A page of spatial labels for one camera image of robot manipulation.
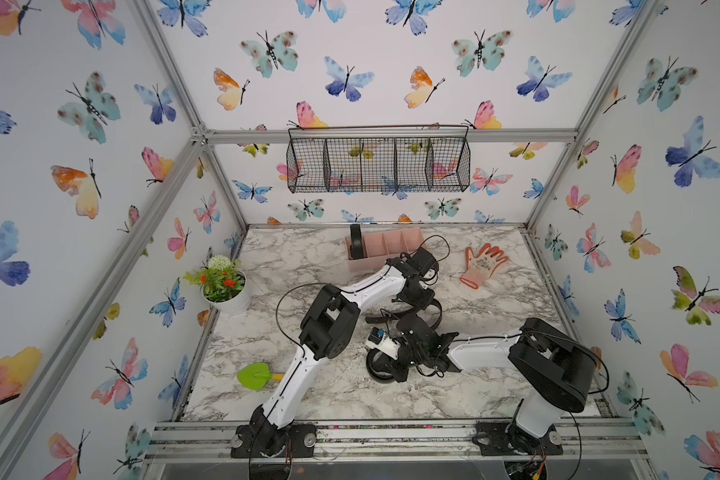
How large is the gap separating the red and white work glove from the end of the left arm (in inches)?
8.1

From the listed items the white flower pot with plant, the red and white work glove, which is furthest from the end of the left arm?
the white flower pot with plant

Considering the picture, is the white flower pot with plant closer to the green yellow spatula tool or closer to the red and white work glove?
the green yellow spatula tool

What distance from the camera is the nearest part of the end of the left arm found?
74 cm

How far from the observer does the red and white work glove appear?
3.49 ft

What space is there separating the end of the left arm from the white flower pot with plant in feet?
1.55

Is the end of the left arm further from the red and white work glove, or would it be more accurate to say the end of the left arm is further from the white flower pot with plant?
the white flower pot with plant

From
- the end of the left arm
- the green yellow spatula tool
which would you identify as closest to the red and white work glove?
the end of the left arm

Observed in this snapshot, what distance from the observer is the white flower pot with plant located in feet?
2.82

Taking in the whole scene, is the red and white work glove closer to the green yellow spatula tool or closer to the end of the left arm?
the end of the left arm

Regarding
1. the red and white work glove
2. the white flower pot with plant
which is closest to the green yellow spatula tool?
the white flower pot with plant

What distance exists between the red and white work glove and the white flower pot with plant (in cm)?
73
